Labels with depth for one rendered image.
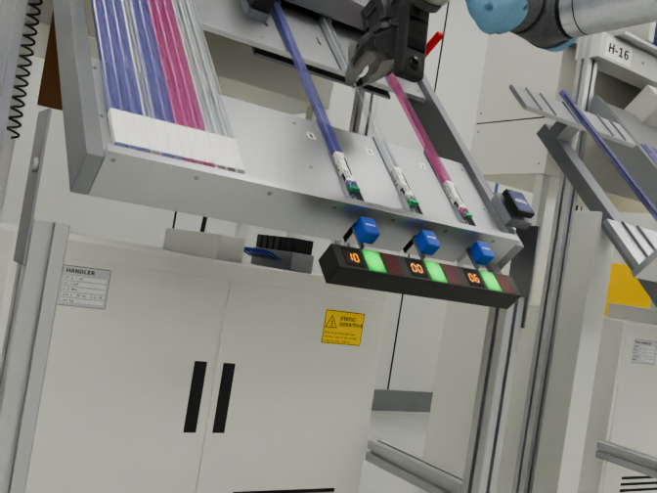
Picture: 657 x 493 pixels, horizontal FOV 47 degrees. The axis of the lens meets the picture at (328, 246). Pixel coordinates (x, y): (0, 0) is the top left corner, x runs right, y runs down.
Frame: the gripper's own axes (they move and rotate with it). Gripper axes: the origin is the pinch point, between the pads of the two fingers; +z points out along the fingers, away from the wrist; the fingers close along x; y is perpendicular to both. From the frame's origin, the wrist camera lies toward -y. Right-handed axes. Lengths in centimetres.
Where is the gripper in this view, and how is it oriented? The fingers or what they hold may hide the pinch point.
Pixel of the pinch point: (356, 83)
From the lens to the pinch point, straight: 131.9
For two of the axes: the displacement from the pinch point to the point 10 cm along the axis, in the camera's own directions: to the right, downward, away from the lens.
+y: -1.8, -8.5, 4.9
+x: -8.2, -1.5, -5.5
